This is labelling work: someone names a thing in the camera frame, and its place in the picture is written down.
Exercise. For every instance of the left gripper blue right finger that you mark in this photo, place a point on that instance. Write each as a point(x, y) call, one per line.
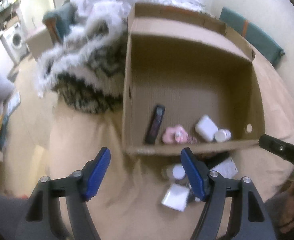
point(197, 173)

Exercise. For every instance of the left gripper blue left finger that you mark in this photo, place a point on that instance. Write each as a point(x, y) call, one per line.
point(93, 173)

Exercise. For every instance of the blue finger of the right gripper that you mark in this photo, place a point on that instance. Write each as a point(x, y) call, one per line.
point(278, 147)

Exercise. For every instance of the white pill bottle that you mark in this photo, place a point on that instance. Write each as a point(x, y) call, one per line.
point(175, 172)

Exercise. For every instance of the white box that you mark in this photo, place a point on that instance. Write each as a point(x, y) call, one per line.
point(226, 168)

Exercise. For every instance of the small silver packet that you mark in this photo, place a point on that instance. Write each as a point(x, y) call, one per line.
point(176, 197)

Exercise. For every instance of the pink plush toy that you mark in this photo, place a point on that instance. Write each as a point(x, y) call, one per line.
point(177, 135)

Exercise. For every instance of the small white jar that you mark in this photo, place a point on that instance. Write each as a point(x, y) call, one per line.
point(222, 135)

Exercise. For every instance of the tan bed sheet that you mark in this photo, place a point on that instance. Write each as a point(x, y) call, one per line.
point(128, 203)

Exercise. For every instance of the black remote control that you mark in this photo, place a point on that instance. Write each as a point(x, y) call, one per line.
point(155, 124)

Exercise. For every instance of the brown cardboard box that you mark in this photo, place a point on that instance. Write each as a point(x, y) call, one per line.
point(193, 65)

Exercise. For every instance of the black and white shaggy blanket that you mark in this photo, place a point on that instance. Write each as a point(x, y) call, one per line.
point(87, 69)

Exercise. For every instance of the teal cushion with orange stripe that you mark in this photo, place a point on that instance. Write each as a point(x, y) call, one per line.
point(267, 46)

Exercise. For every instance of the teal upholstered chair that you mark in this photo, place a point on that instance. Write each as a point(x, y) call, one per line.
point(58, 21)

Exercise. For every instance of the white washing machine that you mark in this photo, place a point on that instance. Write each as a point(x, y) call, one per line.
point(14, 42)

